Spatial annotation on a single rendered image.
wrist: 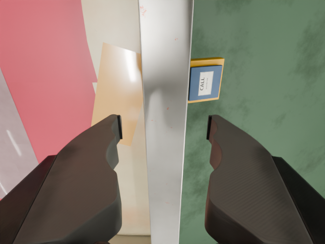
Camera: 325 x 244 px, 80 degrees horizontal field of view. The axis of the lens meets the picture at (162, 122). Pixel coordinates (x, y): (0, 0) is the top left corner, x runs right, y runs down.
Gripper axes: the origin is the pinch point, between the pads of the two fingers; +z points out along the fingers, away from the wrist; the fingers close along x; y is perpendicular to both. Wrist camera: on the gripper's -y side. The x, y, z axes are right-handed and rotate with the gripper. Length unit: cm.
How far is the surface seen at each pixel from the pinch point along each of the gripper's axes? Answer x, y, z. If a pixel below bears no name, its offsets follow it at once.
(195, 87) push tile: 8.7, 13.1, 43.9
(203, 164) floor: 43, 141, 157
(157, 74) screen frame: -0.5, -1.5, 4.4
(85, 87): -8.0, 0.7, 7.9
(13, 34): -13.5, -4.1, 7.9
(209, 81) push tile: 12.7, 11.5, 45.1
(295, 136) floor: 162, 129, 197
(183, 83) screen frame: 1.5, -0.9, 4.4
